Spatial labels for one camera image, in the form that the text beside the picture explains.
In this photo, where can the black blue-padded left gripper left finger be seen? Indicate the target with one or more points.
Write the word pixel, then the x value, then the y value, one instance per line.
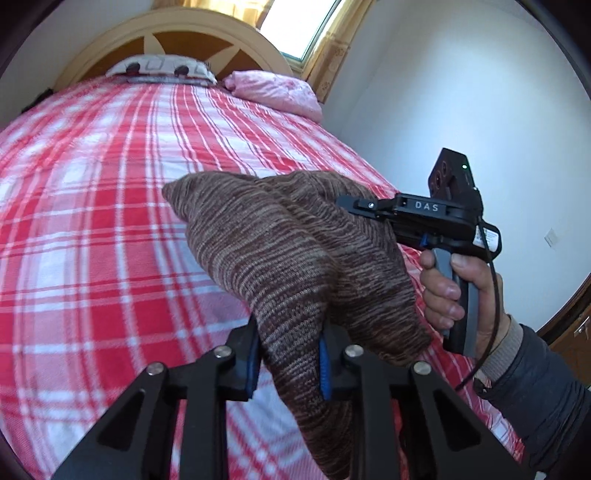
pixel 134 437

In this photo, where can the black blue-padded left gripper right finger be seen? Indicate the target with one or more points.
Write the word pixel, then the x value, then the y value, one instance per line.
pixel 407 422

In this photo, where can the brown knit sweater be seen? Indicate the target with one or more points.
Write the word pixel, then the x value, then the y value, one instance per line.
pixel 283 246

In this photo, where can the dark jacket right forearm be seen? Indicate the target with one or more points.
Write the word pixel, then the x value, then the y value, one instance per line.
pixel 547 406

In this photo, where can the person's right hand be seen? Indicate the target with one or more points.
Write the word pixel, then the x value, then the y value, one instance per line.
pixel 441 297

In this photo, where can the wooden furniture at right edge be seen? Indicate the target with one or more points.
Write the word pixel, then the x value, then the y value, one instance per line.
pixel 568 332

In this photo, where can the red white plaid bedspread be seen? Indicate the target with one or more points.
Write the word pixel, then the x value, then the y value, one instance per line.
pixel 96 277

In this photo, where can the yellow curtain right window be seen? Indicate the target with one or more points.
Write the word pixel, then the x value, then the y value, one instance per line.
pixel 327 56

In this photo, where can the pink pillow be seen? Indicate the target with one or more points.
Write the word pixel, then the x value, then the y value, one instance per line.
pixel 279 92

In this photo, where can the bright window behind bed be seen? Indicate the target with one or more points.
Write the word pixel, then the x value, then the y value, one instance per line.
pixel 294 26

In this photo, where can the wooden arched headboard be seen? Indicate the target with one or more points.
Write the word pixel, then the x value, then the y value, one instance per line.
pixel 226 44

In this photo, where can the white patterned pillow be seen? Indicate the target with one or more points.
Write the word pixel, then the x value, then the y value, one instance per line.
pixel 163 68

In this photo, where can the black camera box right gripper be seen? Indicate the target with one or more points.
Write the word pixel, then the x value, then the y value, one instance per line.
pixel 451 178

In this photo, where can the white wall socket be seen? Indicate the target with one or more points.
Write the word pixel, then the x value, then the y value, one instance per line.
pixel 551 238

